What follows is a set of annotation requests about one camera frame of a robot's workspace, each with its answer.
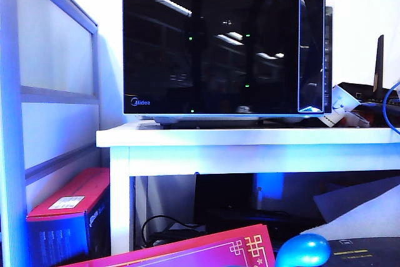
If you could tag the black Midea microwave oven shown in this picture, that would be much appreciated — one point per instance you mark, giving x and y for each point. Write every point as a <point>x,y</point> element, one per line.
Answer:
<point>203,60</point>

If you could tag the black router with antenna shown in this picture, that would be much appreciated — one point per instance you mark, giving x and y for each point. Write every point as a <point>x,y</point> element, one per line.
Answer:
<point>379,57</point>

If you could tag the white paper cup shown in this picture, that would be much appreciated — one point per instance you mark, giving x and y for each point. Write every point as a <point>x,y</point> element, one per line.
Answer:
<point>345,99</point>

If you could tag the small white red box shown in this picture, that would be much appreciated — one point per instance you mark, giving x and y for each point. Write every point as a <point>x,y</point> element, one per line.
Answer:
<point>359,120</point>

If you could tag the dark red box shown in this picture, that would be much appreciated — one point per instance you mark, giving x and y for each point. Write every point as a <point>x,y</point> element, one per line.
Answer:
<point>386,120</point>

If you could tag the white table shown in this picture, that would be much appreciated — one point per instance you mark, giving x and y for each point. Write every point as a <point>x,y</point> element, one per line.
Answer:
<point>218,154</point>

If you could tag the white foam sheet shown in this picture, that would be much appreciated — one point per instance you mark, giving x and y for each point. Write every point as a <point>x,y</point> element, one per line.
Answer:
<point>365,214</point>

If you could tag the glossy blue egg-shaped object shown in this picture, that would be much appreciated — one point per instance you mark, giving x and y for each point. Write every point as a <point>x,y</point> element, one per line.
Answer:
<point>303,251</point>

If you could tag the black box gold print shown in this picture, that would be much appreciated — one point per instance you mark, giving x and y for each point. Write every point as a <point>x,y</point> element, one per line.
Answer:
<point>365,254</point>

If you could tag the frosted office partition panel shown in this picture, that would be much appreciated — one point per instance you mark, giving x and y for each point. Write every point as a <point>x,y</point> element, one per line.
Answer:
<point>56,45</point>

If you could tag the pink gift box gold pattern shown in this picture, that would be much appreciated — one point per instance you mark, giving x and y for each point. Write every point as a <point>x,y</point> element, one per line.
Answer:
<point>187,253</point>

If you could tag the red and black cardboard box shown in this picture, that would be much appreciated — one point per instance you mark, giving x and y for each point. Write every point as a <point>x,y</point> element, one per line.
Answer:
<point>57,232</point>

